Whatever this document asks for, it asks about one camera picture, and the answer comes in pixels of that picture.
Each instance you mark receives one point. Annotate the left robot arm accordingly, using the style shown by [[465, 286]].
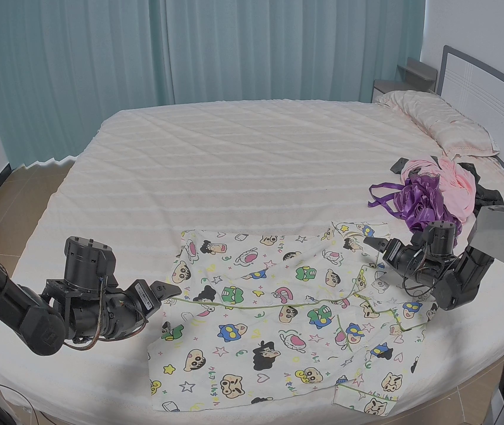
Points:
[[17, 308]]

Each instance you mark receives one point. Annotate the pale pink pillow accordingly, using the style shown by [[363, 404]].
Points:
[[442, 120]]

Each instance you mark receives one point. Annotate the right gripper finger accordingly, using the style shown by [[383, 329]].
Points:
[[378, 244]]

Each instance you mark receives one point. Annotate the blue-green curtain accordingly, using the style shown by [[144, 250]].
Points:
[[287, 33], [75, 60]]

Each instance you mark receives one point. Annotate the bed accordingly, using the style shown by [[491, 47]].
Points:
[[243, 166]]

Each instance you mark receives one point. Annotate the white printed pyjama top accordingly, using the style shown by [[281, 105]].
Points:
[[278, 326]]

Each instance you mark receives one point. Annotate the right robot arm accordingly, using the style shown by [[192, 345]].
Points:
[[469, 268]]

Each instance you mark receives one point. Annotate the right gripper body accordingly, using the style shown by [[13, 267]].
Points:
[[400, 257]]

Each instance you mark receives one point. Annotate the grey bedside table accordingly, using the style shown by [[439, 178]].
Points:
[[415, 75]]

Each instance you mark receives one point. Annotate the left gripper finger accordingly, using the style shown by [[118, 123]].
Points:
[[167, 290]]

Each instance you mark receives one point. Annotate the pink garment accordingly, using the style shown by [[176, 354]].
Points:
[[455, 184]]

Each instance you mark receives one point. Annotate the black garment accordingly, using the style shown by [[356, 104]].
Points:
[[489, 197]]

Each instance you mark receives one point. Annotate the purple satin garment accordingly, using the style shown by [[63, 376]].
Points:
[[415, 202]]

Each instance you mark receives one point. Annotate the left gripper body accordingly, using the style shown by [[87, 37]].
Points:
[[139, 301]]

